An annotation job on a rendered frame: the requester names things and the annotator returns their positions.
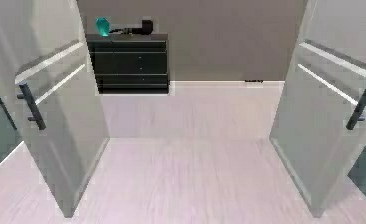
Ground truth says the black box-shaped equipment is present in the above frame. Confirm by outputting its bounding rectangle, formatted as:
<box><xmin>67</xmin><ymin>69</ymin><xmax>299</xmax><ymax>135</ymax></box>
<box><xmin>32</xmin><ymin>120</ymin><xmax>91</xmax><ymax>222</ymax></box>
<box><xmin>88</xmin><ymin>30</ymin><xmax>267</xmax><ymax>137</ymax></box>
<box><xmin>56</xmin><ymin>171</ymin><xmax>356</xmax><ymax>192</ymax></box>
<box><xmin>140</xmin><ymin>19</ymin><xmax>154</xmax><ymax>35</ymax></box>

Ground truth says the black chest of drawers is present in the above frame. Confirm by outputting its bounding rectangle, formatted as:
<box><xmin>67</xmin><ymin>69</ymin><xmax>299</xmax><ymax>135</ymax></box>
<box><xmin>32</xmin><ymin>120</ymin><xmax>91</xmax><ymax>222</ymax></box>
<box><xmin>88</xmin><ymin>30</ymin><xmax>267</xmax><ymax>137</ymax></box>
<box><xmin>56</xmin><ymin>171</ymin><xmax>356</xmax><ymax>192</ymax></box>
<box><xmin>85</xmin><ymin>32</ymin><xmax>171</xmax><ymax>96</ymax></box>

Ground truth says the white room door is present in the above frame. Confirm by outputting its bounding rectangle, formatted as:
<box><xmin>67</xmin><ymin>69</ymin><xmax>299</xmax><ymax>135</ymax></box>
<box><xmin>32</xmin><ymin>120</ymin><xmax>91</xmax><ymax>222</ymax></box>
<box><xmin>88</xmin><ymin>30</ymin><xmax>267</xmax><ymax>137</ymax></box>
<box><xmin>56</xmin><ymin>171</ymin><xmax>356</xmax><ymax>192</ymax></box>
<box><xmin>269</xmin><ymin>0</ymin><xmax>366</xmax><ymax>219</ymax></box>
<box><xmin>0</xmin><ymin>0</ymin><xmax>111</xmax><ymax>219</ymax></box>

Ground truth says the teal vase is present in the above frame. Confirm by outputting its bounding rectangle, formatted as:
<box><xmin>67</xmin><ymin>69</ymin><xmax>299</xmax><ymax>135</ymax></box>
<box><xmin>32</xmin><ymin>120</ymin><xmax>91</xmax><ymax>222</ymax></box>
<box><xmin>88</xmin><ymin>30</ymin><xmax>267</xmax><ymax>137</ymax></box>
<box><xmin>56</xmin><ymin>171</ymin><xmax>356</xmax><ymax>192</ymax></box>
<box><xmin>95</xmin><ymin>17</ymin><xmax>112</xmax><ymax>38</ymax></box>

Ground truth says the black door handle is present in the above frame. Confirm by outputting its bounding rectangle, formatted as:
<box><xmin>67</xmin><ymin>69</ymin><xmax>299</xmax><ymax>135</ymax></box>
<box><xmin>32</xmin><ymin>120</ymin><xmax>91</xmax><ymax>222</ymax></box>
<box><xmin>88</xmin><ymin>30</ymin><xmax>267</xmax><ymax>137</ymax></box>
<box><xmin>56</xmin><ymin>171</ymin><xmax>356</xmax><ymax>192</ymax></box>
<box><xmin>16</xmin><ymin>81</ymin><xmax>47</xmax><ymax>131</ymax></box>
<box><xmin>345</xmin><ymin>81</ymin><xmax>366</xmax><ymax>131</ymax></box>

